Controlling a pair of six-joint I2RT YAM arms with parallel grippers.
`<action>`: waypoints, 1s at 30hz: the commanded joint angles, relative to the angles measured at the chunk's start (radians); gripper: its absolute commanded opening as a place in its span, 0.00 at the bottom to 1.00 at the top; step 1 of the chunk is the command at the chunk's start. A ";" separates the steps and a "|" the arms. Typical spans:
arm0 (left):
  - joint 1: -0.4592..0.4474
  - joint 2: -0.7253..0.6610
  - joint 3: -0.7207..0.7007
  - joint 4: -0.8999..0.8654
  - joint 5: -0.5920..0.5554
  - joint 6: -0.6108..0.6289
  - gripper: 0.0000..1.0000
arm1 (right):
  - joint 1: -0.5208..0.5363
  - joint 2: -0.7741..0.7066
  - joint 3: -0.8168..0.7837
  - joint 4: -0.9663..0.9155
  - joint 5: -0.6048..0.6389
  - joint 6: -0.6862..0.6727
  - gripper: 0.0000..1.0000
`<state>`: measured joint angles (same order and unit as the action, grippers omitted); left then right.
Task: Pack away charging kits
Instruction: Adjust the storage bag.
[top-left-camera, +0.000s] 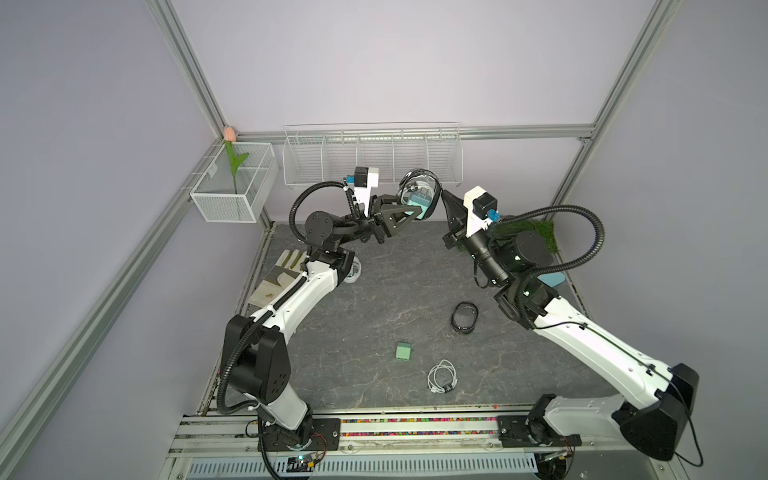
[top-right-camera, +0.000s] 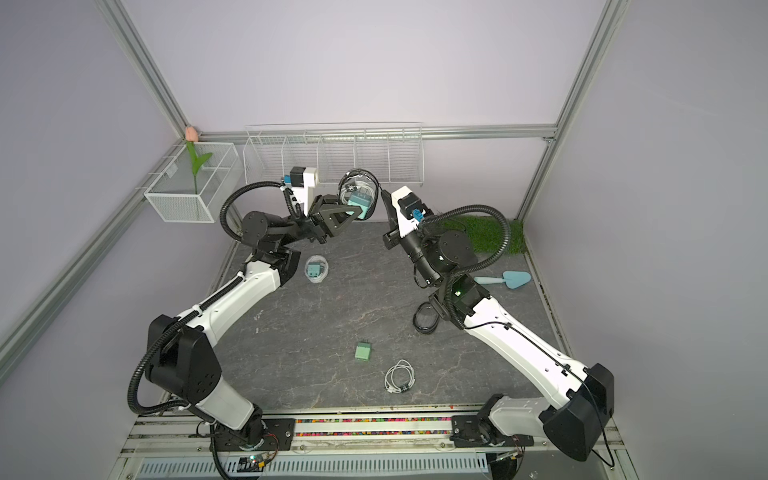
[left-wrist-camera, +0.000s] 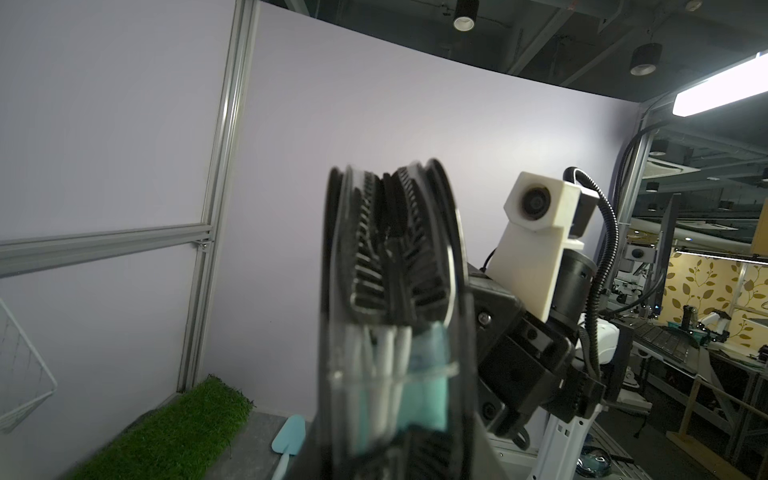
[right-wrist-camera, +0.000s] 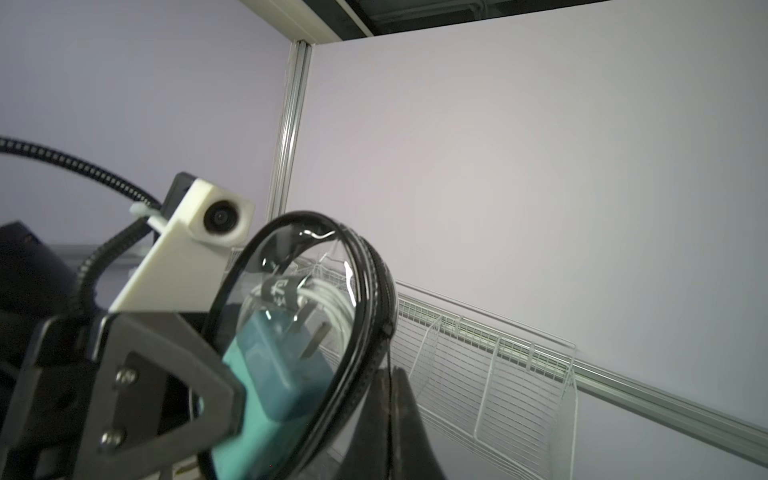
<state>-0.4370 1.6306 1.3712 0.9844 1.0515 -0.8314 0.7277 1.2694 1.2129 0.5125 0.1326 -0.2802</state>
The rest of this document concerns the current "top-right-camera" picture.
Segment green artificial grass mat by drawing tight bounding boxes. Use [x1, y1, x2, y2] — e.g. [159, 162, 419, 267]
[439, 215, 527, 255]

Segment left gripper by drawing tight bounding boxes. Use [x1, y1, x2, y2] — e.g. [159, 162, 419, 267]
[279, 196, 363, 248]

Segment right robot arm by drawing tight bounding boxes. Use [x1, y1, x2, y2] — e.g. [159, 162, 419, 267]
[384, 194, 614, 461]

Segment teal charger cube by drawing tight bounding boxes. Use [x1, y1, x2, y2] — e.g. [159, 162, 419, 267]
[307, 264, 322, 279]
[348, 192, 373, 220]

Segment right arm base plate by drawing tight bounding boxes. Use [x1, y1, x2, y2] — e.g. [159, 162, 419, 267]
[449, 415, 534, 448]

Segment white cable bottom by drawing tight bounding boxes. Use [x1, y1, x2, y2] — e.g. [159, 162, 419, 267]
[383, 358, 416, 395]

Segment teal garden trowel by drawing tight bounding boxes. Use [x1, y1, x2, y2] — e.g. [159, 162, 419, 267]
[474, 271, 532, 290]

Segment green charger cube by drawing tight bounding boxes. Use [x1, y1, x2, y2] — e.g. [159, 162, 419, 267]
[354, 342, 372, 361]

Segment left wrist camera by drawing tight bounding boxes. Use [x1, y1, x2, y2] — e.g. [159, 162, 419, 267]
[283, 166, 318, 216]

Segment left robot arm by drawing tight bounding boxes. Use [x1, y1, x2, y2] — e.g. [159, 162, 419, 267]
[127, 181, 363, 443]

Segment clear round pouch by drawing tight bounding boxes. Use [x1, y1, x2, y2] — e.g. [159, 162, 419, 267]
[304, 255, 329, 284]

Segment white wire shelf basket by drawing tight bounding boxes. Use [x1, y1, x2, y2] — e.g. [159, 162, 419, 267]
[243, 122, 425, 185]

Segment artificial pink tulip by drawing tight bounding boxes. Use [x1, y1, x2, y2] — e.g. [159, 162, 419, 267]
[185, 126, 212, 194]

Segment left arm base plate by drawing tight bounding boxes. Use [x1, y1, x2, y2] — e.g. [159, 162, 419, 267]
[213, 417, 296, 452]

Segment white mesh box basket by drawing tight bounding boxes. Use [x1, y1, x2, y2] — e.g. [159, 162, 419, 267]
[144, 142, 244, 224]

